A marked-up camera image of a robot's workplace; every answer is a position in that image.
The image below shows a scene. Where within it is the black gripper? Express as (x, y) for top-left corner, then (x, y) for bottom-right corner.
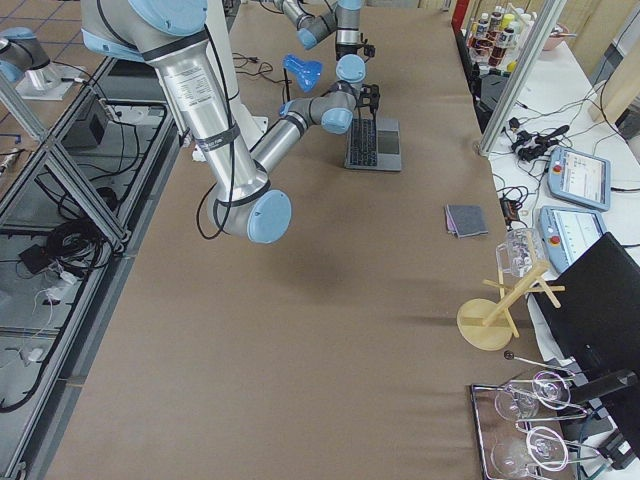
(359, 43), (376, 56)
(360, 84), (380, 119)

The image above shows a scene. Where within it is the grey laptop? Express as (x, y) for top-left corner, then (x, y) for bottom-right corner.
(344, 117), (402, 172)

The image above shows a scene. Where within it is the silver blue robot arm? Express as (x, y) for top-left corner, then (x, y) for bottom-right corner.
(80, 1), (366, 244)
(259, 0), (375, 92)

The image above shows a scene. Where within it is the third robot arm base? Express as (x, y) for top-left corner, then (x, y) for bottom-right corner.
(1, 27), (83, 101)

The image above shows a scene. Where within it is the blue desk lamp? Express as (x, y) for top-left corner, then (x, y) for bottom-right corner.
(282, 54), (323, 93)

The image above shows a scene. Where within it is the bottle rack with bottles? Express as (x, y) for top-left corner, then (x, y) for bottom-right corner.
(465, 1), (537, 73)

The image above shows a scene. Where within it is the folded grey cloth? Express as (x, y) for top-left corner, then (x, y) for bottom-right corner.
(444, 204), (488, 238)

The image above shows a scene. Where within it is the clear glass mug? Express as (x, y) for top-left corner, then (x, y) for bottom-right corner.
(496, 228), (550, 278)

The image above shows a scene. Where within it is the upper blue teach pendant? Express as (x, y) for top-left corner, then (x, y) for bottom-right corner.
(547, 147), (612, 212)

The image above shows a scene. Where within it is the blue teach pendant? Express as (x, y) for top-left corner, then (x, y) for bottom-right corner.
(538, 206), (607, 273)
(547, 147), (612, 212)

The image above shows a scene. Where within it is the lower blue teach pendant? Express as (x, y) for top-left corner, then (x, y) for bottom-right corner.
(538, 206), (607, 273)

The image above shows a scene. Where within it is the wooden mug tree stand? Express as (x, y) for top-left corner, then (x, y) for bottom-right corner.
(457, 260), (565, 351)

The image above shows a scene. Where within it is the black monitor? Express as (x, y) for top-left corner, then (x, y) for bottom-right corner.
(533, 232), (639, 450)

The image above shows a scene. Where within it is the upper clear wine glass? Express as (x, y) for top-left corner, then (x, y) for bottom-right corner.
(494, 370), (570, 421)

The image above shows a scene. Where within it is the clear wine glass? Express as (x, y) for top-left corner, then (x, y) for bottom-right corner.
(494, 370), (570, 421)
(490, 426), (569, 479)

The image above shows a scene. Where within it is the black metal glass rack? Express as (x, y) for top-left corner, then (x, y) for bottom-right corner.
(470, 350), (601, 479)

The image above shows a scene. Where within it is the lower clear wine glass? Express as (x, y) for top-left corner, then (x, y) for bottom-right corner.
(490, 426), (569, 479)

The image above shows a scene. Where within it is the black lamp power cable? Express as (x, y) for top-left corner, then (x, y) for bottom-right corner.
(232, 51), (289, 87)

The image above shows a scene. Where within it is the silver aluminium frame post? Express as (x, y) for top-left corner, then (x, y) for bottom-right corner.
(477, 0), (567, 157)

